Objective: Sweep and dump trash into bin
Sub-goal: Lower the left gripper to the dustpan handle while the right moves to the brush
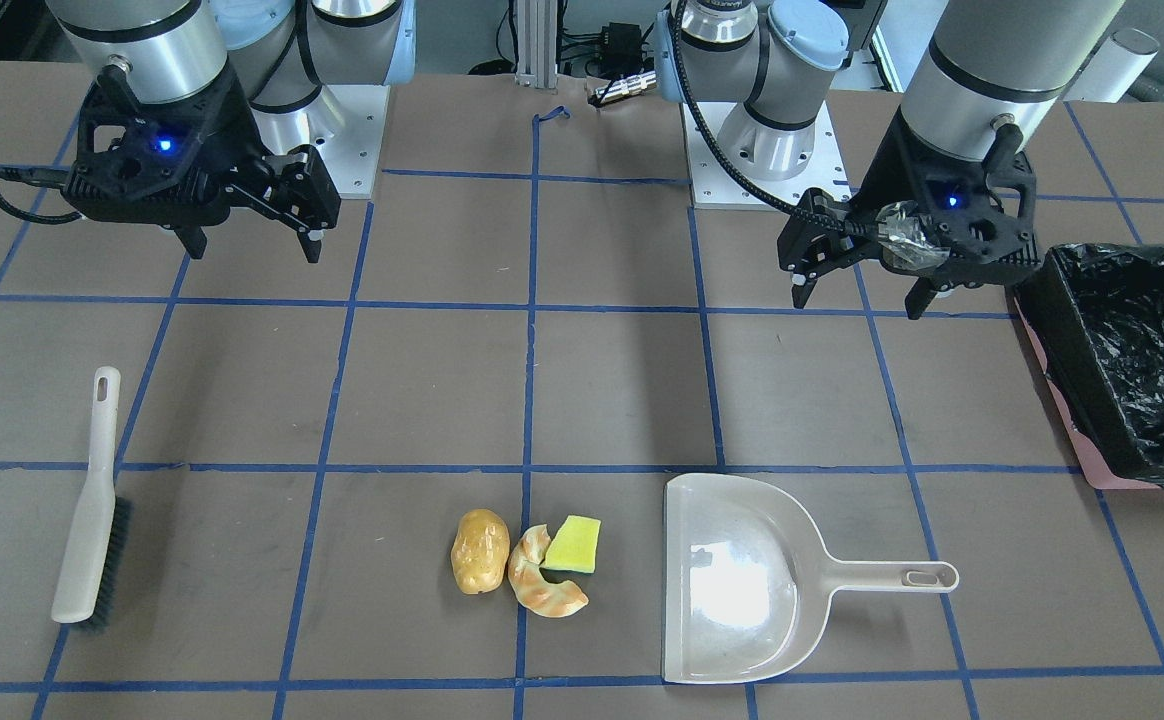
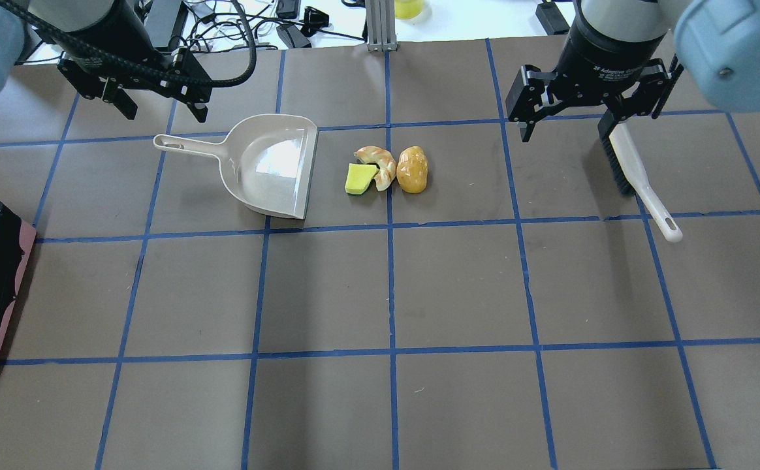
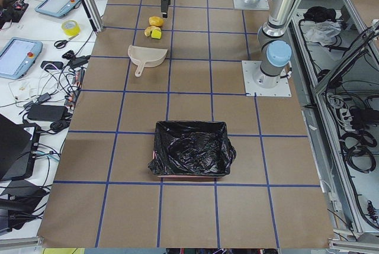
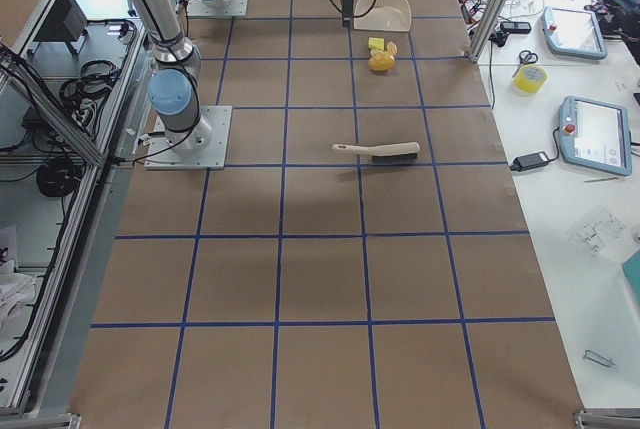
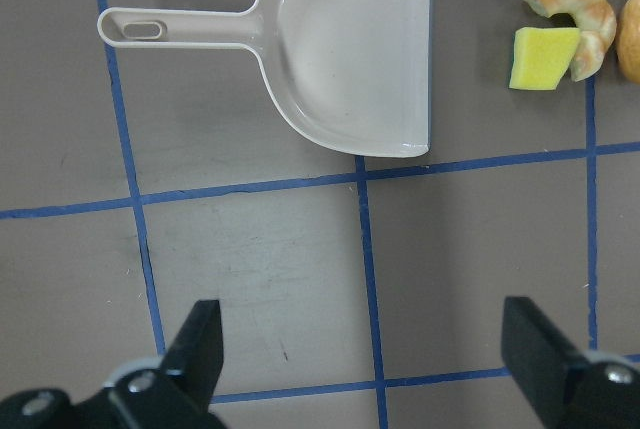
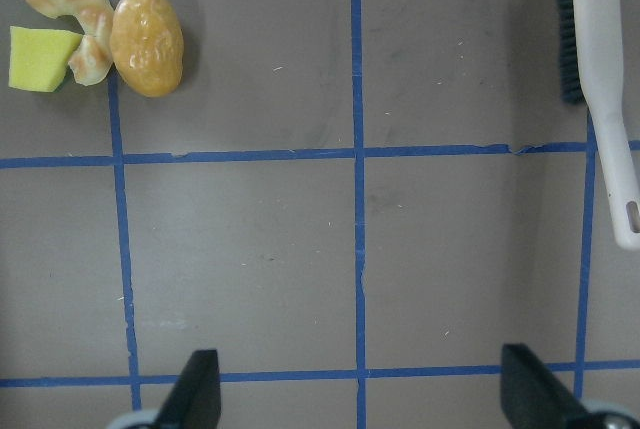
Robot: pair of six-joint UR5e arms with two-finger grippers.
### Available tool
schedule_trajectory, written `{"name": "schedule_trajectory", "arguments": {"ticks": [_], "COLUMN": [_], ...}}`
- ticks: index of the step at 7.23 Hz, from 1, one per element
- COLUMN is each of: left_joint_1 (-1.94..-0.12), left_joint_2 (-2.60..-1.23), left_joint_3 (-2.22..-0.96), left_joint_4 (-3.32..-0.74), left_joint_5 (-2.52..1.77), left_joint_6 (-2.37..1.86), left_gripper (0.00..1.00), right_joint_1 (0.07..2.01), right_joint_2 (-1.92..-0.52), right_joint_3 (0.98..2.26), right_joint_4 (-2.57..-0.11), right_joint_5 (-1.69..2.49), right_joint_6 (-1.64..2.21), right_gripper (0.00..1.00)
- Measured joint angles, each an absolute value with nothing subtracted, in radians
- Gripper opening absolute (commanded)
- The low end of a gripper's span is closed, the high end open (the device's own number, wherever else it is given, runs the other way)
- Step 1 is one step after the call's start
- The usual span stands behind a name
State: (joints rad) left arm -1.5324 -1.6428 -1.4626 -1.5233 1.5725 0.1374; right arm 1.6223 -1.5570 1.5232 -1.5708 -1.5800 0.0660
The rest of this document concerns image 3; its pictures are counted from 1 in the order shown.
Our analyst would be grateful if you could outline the round bread roll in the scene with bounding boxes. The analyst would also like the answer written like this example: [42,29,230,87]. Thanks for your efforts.
[149,16,164,27]

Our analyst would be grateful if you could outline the yellow sponge piece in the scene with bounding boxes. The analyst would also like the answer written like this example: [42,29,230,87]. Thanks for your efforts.
[150,28,162,40]

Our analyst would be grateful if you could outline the croissant bread piece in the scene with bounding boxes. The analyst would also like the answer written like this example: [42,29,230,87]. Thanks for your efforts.
[144,26,162,37]

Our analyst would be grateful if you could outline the beige plastic dustpan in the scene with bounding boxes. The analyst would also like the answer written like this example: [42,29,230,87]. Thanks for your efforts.
[128,45,168,78]

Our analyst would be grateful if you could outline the yellow tape roll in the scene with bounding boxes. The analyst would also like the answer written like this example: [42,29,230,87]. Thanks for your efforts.
[61,20,81,37]

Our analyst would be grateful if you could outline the upper blue teach pendant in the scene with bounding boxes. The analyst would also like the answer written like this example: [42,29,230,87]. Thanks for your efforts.
[35,0,81,18]

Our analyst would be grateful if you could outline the blue teach pendant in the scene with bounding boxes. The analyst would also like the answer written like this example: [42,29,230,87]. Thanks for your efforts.
[1,37,43,79]
[35,0,81,18]

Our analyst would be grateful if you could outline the lower blue teach pendant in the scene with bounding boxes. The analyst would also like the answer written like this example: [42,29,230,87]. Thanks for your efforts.
[1,37,43,79]

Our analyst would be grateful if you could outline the white cloth rag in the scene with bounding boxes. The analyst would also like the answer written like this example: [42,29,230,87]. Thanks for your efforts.
[304,21,342,46]

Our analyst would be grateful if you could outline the black power adapter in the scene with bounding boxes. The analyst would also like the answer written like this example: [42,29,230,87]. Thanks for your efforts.
[27,105,68,121]

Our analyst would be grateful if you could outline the black laptop computer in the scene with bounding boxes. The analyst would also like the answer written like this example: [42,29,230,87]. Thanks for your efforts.
[1,115,41,181]

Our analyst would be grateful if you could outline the black handled scissors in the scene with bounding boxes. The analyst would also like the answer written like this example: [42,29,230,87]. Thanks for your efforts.
[54,35,78,49]

